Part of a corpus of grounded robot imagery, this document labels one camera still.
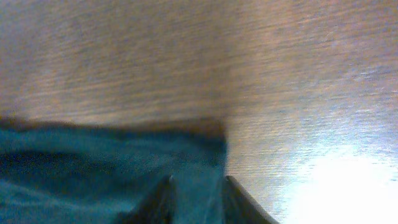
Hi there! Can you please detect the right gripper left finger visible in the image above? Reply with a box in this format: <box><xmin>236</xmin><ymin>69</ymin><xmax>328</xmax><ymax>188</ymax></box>
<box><xmin>119</xmin><ymin>175</ymin><xmax>176</xmax><ymax>224</ymax></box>

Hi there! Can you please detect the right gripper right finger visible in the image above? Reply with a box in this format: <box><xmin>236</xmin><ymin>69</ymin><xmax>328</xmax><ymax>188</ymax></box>
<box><xmin>222</xmin><ymin>175</ymin><xmax>279</xmax><ymax>224</ymax></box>

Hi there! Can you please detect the black t-shirt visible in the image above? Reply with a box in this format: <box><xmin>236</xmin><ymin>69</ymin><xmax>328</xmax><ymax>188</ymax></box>
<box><xmin>1</xmin><ymin>122</ymin><xmax>227</xmax><ymax>223</ymax></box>

